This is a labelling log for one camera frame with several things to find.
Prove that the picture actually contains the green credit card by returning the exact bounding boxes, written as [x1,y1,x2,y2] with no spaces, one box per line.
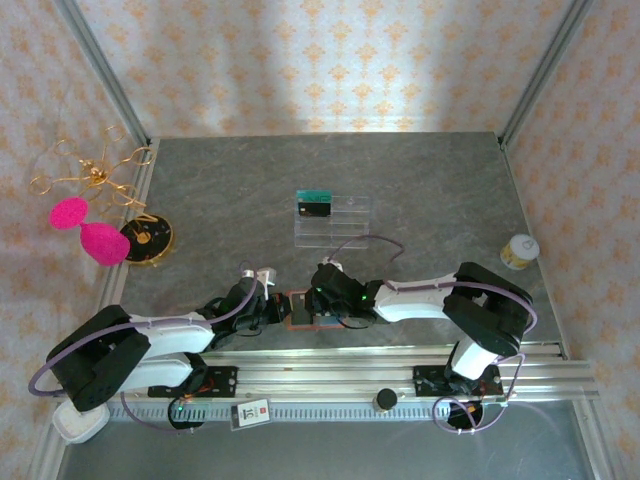
[295,189,335,206]

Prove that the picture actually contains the clear acrylic card stand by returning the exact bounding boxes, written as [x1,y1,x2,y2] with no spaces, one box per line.
[293,192,374,250]

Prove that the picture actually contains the grey slotted cable duct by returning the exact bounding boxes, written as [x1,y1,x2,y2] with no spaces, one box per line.
[107,403,506,424]

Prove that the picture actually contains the pink round puff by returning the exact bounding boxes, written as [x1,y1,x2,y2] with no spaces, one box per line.
[48,197,91,231]

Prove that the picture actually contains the aluminium frame post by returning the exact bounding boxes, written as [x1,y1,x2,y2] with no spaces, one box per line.
[52,0,154,149]
[497,0,599,151]

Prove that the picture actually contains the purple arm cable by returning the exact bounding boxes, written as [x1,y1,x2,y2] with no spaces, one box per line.
[327,234,539,436]
[27,272,261,434]

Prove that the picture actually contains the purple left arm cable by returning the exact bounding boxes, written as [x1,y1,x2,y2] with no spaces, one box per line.
[27,272,261,434]

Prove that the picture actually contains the yellow white can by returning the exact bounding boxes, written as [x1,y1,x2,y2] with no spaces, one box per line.
[500,234,541,272]

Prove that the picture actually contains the white plastic box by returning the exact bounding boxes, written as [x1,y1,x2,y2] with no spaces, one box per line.
[52,402,111,446]

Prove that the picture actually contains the aluminium table side rail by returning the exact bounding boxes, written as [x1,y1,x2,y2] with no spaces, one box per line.
[29,138,161,480]
[497,133,626,480]

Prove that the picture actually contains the white label tag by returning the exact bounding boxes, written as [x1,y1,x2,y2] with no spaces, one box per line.
[229,398,274,431]

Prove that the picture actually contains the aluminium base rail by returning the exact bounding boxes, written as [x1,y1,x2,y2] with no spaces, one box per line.
[114,342,601,406]

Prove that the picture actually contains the pink teardrop puff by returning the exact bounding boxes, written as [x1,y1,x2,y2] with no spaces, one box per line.
[79,222,132,268]

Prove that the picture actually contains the black round knob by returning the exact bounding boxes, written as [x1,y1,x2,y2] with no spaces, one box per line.
[374,387,399,414]

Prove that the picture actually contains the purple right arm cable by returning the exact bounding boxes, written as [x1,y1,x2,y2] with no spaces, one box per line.
[327,234,539,436]

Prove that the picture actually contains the gold wire stand black base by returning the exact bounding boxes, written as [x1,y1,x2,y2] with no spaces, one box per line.
[28,124,176,269]

